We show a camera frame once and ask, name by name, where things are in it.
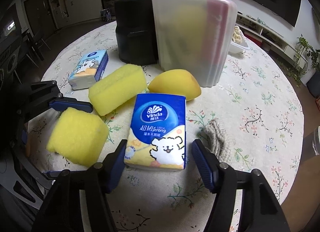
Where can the bushy vine plant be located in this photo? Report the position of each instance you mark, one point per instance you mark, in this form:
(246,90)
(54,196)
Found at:
(302,56)

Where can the black cylindrical container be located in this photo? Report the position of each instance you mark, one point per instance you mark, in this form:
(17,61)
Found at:
(135,29)

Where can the translucent plastic container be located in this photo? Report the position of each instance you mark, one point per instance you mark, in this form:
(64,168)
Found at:
(195,41)

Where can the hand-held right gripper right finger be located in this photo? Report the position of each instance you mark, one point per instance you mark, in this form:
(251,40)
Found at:
(203,169)

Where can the beige knitted pad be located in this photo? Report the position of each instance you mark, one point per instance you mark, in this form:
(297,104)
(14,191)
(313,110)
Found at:
(220,142)

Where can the grey trash bin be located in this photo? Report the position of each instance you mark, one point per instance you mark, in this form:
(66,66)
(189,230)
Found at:
(317,142)

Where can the floral tablecloth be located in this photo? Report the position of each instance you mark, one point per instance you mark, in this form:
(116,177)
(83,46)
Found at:
(250,122)

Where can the dark grey plant pot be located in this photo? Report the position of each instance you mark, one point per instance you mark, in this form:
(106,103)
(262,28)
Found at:
(313,85)

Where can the dark dining chair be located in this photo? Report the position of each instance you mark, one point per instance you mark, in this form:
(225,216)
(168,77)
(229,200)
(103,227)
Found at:
(37,46)

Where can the white wall cabinet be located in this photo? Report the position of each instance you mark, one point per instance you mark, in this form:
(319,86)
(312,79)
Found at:
(72,1)

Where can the pink sponge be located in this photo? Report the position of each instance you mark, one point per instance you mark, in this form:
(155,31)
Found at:
(216,34)

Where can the yellow rectangular sponge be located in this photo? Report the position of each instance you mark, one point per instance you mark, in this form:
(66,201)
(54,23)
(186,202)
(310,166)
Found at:
(117,89)
(77,137)

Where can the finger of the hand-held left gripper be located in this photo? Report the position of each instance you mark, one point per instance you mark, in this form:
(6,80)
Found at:
(35,167)
(75,104)

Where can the white television cabinet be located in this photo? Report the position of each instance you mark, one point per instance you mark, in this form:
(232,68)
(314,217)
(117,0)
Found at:
(272,34)

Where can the cartoon tissue pack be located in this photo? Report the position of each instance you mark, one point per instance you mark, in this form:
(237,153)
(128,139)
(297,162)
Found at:
(87,71)
(156,132)

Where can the pale yellow sponge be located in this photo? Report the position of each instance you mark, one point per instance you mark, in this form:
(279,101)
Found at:
(187,29)

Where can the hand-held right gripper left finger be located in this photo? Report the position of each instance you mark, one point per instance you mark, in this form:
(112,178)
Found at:
(116,169)

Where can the cream chunky scrunchie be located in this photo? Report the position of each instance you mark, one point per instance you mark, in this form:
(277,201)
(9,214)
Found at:
(237,34)

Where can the yellow teardrop sponge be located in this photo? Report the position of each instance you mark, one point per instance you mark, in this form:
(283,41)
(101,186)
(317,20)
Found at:
(175,84)

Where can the white plastic tray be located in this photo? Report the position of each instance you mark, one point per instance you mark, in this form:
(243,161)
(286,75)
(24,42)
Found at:
(237,46)

